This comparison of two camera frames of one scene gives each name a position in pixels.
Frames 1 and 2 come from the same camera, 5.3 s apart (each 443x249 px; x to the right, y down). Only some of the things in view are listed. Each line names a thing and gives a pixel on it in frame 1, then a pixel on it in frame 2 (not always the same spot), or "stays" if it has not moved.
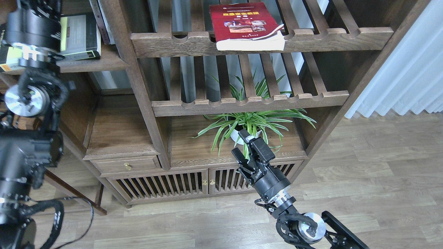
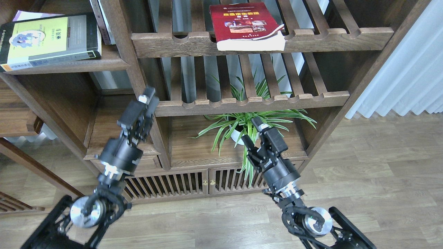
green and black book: (80, 40) stays
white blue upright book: (109, 30) stays
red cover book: (246, 27) stays
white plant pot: (235, 134) stays
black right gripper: (267, 182) → (277, 171)
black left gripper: (35, 28) → (116, 154)
